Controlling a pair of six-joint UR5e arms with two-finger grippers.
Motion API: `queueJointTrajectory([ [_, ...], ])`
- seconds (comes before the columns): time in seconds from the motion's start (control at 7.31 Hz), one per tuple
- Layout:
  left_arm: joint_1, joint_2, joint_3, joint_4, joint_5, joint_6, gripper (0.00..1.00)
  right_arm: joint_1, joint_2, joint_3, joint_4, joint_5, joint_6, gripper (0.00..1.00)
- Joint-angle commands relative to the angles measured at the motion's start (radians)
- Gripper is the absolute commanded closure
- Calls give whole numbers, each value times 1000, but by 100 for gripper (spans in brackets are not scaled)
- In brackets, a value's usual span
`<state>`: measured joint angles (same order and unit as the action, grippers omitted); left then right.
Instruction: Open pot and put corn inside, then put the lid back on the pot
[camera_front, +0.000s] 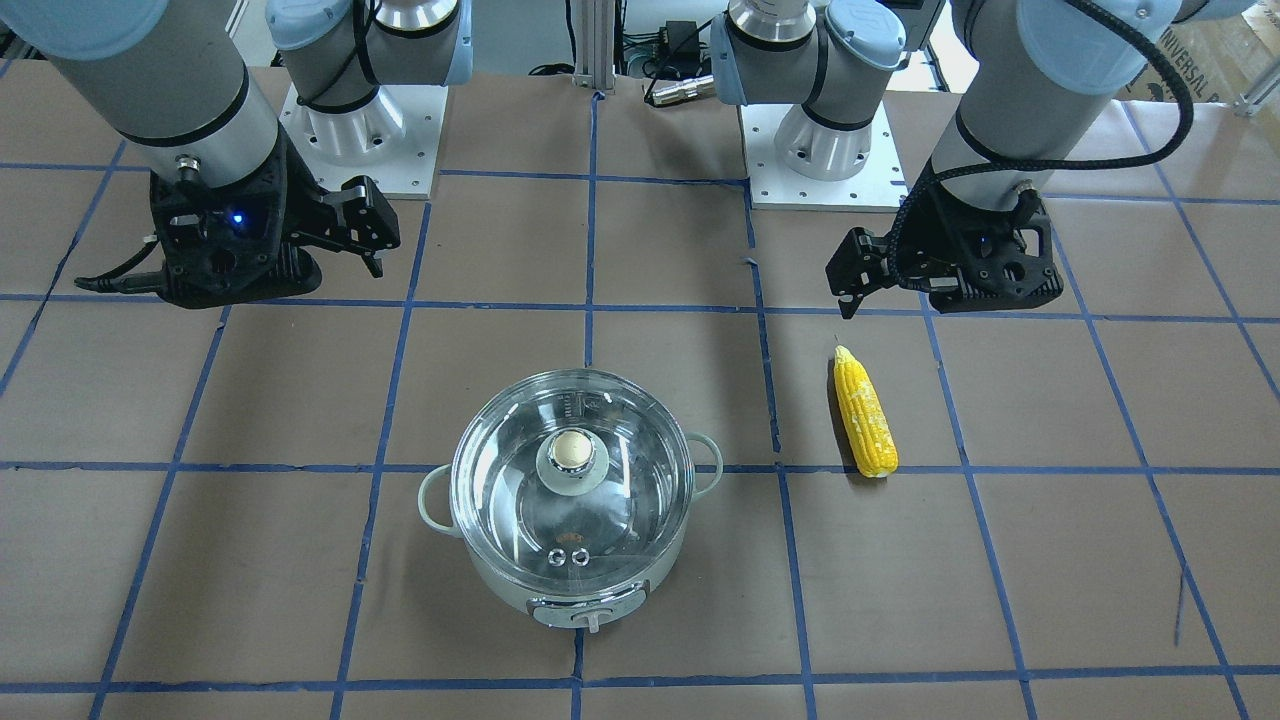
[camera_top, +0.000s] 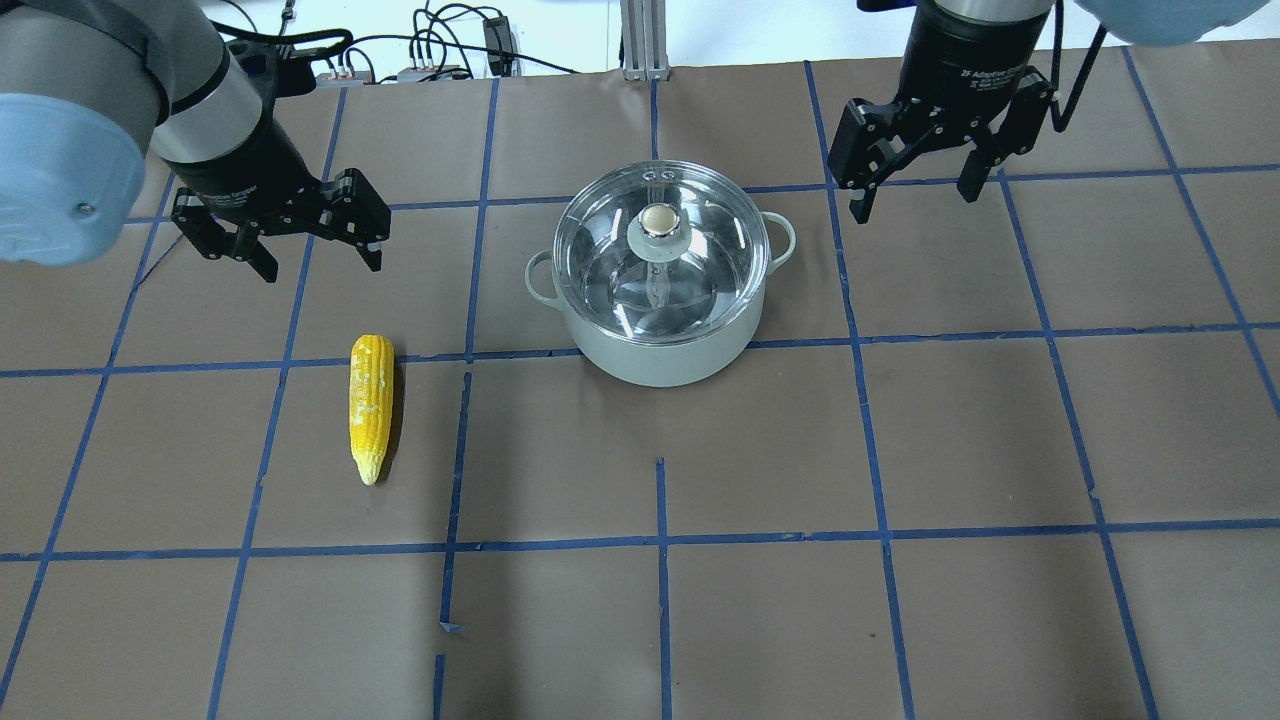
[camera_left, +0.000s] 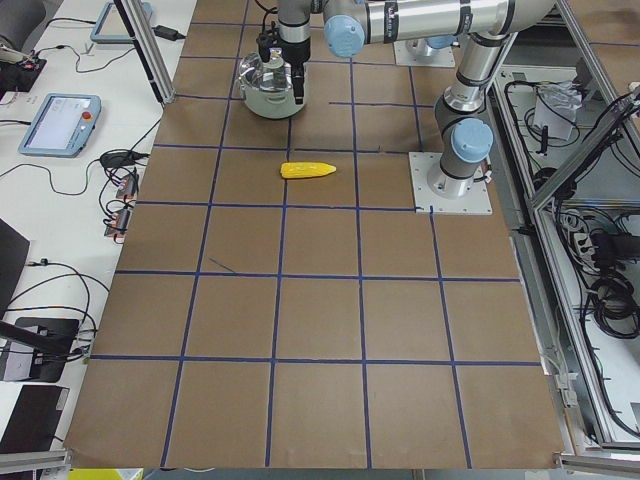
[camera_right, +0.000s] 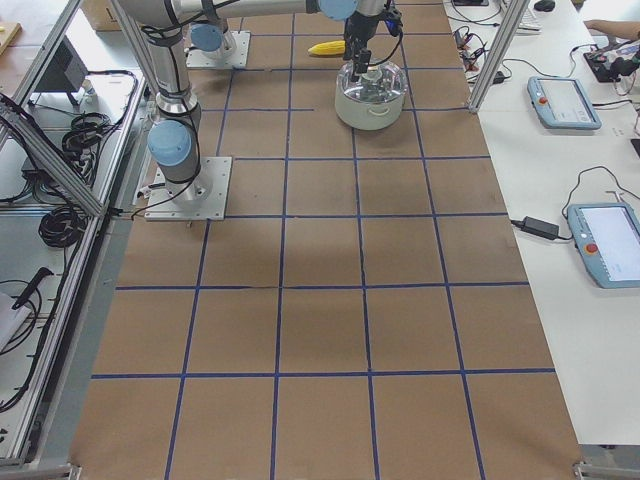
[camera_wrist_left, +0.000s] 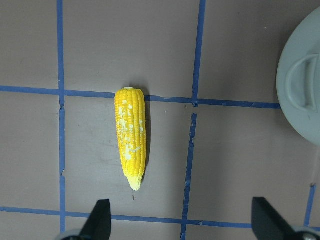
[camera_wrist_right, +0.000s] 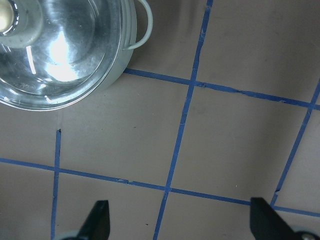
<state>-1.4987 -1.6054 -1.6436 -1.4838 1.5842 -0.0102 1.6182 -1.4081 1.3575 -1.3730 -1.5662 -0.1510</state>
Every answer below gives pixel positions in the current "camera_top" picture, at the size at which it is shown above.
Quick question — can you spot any black cable bundle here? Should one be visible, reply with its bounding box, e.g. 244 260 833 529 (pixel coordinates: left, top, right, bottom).
205 0 581 81

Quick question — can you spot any grey-green cooking pot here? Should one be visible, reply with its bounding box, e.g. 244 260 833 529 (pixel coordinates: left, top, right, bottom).
524 160 797 388

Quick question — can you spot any power strip with plugs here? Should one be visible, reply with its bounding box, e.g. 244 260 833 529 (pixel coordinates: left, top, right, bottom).
315 55 471 88

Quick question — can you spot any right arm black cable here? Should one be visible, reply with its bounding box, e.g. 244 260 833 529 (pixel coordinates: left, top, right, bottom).
1044 0 1108 136

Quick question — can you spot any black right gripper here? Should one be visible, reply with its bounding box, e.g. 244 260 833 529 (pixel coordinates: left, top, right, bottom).
827 5 1056 224

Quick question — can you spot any black power adapter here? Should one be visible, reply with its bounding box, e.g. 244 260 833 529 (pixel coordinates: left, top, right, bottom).
483 15 516 77

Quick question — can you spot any yellow corn cob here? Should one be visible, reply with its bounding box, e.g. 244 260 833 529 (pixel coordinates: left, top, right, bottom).
348 334 396 486

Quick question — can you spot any aluminium frame post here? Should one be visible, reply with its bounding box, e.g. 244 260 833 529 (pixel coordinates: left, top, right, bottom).
620 0 671 82

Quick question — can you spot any glass pot lid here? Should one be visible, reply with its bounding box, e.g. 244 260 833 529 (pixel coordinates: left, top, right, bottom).
550 160 794 346

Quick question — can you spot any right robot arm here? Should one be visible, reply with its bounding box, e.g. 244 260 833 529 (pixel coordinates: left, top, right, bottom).
827 1 1262 224

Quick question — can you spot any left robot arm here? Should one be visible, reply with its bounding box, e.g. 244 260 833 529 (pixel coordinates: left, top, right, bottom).
1 1 390 283

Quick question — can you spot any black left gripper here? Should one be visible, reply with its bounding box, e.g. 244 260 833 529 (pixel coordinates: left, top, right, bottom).
160 95 392 283

